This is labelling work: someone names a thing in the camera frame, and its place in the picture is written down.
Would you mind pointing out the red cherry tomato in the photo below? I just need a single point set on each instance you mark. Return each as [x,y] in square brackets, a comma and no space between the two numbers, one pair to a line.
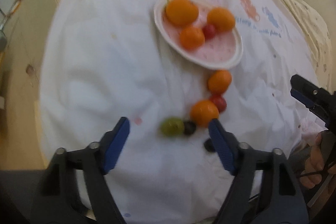
[219,102]
[209,31]

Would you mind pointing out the large orange with leaf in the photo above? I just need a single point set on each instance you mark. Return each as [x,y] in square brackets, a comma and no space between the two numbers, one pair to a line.
[181,13]

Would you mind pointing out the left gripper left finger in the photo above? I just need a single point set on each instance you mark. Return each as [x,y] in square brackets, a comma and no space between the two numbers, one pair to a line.
[57,198]

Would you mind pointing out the small orange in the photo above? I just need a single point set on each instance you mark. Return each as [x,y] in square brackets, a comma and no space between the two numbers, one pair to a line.
[203,112]
[219,82]
[191,38]

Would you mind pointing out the green lime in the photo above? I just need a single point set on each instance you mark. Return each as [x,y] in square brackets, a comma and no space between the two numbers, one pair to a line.
[172,126]

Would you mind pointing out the person right hand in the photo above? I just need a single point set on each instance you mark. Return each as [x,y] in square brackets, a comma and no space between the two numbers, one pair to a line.
[314,163]

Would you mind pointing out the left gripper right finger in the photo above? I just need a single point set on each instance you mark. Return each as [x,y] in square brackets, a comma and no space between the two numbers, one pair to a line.
[264,189]

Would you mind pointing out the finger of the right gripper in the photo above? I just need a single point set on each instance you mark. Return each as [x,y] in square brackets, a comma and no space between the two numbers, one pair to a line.
[318,100]

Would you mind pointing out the white cartoon bedsheet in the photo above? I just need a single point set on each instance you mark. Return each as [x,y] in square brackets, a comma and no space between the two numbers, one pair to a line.
[105,59]

